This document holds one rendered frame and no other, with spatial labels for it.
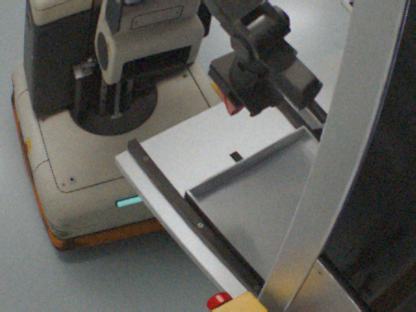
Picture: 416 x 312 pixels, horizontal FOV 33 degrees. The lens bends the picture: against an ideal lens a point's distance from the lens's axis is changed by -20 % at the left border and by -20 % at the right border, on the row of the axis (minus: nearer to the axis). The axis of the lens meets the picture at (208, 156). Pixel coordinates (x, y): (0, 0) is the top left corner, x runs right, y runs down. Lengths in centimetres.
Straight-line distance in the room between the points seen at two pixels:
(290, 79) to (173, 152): 44
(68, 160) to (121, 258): 35
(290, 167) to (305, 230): 50
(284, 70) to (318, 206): 22
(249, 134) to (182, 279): 90
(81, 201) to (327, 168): 131
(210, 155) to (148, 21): 42
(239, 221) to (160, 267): 97
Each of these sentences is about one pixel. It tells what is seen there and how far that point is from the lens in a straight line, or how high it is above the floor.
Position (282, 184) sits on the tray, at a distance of 145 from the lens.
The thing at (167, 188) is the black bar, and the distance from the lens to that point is 139.
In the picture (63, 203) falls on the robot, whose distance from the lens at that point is 211.
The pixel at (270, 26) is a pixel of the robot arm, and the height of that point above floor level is 134.
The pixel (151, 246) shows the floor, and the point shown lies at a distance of 237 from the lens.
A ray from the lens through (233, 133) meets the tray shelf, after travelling 150.
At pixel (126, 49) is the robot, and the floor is 79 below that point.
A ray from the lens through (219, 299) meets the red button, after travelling 116.
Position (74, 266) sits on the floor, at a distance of 232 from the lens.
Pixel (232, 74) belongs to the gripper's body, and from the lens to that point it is 117.
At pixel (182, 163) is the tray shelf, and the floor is 88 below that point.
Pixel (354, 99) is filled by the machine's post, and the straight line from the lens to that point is 79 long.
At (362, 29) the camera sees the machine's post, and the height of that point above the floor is 158.
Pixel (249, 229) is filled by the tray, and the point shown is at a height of 88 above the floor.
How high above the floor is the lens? 204
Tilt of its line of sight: 52 degrees down
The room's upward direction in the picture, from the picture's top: 11 degrees clockwise
